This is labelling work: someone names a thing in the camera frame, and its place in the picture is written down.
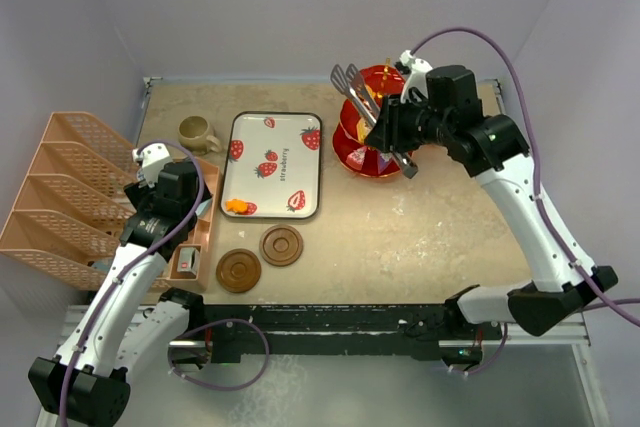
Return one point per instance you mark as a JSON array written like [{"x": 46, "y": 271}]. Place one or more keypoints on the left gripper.
[{"x": 141, "y": 192}]

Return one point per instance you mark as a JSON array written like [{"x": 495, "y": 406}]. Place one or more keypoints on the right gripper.
[{"x": 387, "y": 133}]

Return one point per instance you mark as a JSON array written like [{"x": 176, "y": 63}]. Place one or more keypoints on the orange fish cake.
[
  {"x": 373, "y": 95},
  {"x": 236, "y": 206}
]

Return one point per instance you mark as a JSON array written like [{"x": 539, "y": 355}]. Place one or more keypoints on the yellow cake slice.
[{"x": 362, "y": 131}]

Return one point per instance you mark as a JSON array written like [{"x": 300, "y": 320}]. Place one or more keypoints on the metal tongs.
[{"x": 350, "y": 83}]

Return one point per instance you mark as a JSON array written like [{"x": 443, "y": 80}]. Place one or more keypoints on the salmon pink cake slice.
[{"x": 355, "y": 160}]

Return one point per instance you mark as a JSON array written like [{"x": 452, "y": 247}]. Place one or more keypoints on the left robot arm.
[{"x": 89, "y": 378}]

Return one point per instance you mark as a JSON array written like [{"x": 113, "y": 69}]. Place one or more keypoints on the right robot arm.
[{"x": 563, "y": 276}]

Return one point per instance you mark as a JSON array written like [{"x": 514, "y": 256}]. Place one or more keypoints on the small grey box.
[{"x": 188, "y": 261}]

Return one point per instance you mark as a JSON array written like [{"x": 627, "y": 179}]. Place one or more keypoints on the beige ceramic mug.
[{"x": 196, "y": 134}]

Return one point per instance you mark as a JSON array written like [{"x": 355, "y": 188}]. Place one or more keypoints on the pink desk organizer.
[{"x": 71, "y": 210}]

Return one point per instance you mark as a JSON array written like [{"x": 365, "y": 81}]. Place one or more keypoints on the brown wooden coaster left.
[{"x": 238, "y": 271}]

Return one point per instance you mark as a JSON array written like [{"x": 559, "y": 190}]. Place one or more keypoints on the brown wooden coaster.
[
  {"x": 281, "y": 245},
  {"x": 238, "y": 271}
]

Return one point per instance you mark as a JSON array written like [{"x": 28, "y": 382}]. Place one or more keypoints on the white strawberry tray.
[{"x": 274, "y": 164}]

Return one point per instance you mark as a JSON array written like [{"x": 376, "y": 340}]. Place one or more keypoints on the brown wooden coaster right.
[{"x": 281, "y": 245}]

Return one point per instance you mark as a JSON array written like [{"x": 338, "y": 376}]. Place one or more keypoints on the black base frame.
[{"x": 424, "y": 332}]

